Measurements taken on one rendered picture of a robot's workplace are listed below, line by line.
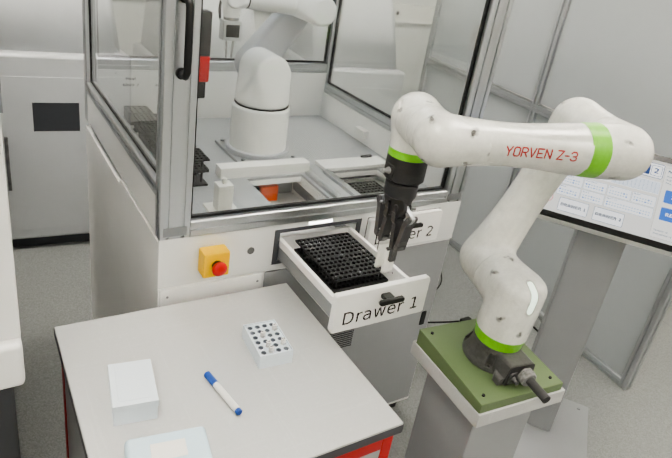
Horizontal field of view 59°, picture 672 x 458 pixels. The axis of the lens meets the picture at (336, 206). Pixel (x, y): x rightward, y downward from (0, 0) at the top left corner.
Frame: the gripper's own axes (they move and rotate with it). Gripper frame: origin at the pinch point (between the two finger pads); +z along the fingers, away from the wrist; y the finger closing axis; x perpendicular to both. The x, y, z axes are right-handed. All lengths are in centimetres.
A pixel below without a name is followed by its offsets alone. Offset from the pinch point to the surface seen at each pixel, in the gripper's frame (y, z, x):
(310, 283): -15.7, 15.8, -9.4
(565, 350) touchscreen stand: -3, 60, 100
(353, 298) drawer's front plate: -1.0, 11.3, -6.2
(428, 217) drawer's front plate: -33, 12, 43
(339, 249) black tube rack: -25.2, 13.3, 4.8
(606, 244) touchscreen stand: -4, 14, 100
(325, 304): -7.5, 16.8, -9.4
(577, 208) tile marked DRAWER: -10, 2, 86
